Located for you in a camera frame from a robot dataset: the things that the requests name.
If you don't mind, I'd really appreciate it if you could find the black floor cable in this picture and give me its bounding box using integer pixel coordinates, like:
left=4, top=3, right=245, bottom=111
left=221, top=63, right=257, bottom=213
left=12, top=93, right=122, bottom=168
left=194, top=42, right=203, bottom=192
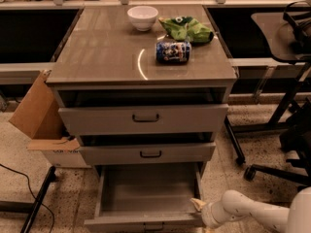
left=0, top=162, right=56, bottom=233

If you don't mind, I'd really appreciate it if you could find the black table leg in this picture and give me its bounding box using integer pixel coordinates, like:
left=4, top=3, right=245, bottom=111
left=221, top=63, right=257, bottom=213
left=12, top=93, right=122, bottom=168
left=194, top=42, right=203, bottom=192
left=225, top=117, right=245, bottom=166
left=0, top=166, right=56, bottom=233

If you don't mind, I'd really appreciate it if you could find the black right table leg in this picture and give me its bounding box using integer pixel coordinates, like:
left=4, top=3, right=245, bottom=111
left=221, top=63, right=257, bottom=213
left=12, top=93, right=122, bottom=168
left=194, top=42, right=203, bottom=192
left=225, top=117, right=245, bottom=166

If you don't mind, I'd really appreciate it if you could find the dark side table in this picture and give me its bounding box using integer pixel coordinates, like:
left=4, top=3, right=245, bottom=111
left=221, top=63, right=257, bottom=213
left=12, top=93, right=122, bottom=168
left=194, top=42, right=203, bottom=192
left=232, top=0, right=311, bottom=133

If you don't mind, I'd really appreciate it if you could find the white ceramic bowl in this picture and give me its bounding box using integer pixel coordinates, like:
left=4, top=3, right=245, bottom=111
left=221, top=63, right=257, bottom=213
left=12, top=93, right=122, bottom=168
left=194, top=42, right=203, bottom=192
left=127, top=6, right=158, bottom=31

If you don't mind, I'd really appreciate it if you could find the grey drawer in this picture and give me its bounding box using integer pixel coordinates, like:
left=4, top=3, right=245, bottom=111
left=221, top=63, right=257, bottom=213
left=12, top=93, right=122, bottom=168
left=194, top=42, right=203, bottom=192
left=85, top=162, right=203, bottom=233
left=79, top=143, right=216, bottom=165
left=59, top=104, right=228, bottom=136

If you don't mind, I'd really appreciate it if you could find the grey drawer cabinet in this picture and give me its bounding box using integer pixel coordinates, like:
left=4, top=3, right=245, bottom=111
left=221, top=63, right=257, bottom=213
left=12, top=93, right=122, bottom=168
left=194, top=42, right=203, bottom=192
left=47, top=6, right=236, bottom=107

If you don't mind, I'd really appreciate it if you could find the black left table leg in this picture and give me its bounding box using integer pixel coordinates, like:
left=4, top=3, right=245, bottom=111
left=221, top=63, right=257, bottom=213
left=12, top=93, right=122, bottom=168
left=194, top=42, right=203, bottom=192
left=0, top=166, right=56, bottom=233

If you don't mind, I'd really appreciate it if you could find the grey bottom drawer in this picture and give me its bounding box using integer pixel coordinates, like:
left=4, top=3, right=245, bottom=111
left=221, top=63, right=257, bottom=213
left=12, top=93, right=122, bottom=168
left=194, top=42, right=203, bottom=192
left=85, top=162, right=203, bottom=233

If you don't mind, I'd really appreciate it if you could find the grey top drawer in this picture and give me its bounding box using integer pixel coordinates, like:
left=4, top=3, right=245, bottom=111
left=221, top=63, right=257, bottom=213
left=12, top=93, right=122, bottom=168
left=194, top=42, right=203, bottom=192
left=59, top=104, right=228, bottom=136

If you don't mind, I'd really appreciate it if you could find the blue soda can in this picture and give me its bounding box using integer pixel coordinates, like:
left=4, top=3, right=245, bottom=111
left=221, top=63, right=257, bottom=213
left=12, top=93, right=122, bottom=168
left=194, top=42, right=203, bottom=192
left=155, top=41, right=191, bottom=63

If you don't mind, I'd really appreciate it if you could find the brown cardboard box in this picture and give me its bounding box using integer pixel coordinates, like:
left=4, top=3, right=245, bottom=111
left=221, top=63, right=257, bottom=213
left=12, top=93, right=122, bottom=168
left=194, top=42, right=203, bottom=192
left=10, top=70, right=88, bottom=168

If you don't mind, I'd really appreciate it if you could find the black office chair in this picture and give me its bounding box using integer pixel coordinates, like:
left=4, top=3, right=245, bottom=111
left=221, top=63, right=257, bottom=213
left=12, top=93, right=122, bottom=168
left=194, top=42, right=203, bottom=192
left=244, top=98, right=311, bottom=190

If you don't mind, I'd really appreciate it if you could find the grey middle drawer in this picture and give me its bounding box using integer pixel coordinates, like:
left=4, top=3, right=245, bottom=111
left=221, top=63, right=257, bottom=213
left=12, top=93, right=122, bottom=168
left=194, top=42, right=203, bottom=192
left=79, top=143, right=216, bottom=165

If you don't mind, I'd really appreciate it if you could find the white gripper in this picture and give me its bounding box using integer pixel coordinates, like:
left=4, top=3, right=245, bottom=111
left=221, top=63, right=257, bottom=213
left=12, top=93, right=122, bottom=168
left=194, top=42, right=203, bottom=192
left=190, top=198, right=231, bottom=229

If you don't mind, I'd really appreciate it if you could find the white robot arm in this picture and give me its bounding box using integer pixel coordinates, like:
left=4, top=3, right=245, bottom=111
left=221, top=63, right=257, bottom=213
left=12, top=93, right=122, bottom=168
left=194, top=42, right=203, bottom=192
left=190, top=187, right=311, bottom=233

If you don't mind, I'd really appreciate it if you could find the green chip bag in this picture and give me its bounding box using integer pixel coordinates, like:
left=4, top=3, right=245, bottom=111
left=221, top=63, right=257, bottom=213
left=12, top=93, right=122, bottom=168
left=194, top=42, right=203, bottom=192
left=158, top=17, right=214, bottom=44

